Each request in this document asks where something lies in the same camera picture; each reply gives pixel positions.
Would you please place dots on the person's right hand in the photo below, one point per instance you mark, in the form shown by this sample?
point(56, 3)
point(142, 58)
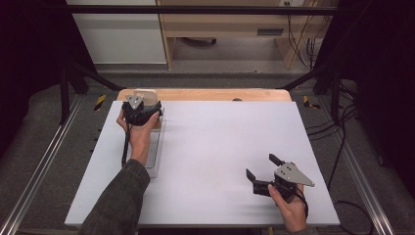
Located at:
point(293, 212)

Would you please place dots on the aluminium rail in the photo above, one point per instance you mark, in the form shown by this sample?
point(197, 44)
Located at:
point(39, 166)
point(362, 176)

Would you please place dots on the black frame brace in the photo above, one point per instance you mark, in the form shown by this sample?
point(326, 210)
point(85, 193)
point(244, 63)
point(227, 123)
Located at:
point(335, 94)
point(94, 76)

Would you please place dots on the black curtain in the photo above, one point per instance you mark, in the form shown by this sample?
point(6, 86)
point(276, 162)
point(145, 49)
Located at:
point(381, 81)
point(29, 58)

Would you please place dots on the person's left hand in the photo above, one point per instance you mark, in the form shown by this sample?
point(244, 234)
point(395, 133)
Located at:
point(140, 140)

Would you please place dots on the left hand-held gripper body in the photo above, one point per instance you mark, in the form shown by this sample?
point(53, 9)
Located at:
point(138, 114)

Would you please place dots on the black horizontal frame bar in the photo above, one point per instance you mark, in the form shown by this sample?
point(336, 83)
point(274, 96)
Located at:
point(195, 9)

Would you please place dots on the white cabinet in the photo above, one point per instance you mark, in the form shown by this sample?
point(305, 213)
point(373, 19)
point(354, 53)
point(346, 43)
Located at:
point(120, 39)

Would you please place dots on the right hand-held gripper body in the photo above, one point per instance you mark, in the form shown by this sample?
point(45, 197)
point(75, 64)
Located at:
point(287, 176)

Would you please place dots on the wooden table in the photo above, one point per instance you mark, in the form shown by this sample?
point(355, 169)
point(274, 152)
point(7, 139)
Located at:
point(212, 94)

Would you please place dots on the grey power strip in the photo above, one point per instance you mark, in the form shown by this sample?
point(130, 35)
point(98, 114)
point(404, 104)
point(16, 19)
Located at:
point(270, 32)

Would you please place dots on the yellow black striped tape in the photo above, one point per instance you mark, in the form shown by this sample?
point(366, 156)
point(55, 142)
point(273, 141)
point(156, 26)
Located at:
point(308, 103)
point(100, 102)

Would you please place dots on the light wooden desk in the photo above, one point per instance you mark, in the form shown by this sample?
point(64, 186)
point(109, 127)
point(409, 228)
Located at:
point(228, 24)

